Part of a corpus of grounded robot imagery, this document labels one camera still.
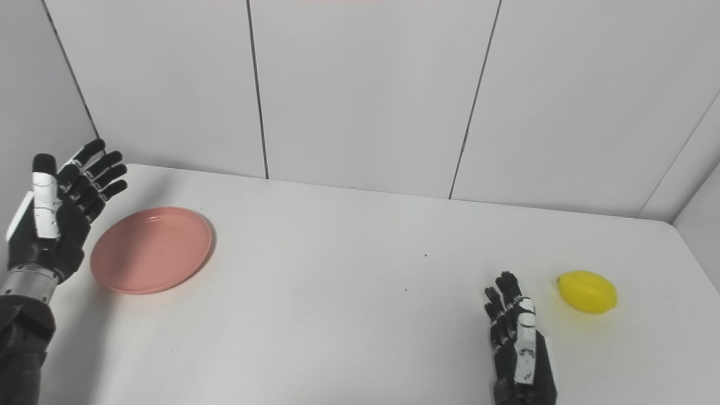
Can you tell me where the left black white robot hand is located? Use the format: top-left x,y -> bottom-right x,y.
6,138 -> 128,284

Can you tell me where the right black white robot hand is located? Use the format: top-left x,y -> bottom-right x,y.
484,271 -> 558,405

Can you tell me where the yellow lemon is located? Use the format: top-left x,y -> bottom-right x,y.
556,271 -> 618,314

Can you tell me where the pink plastic plate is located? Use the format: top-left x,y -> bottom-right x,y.
90,206 -> 213,295

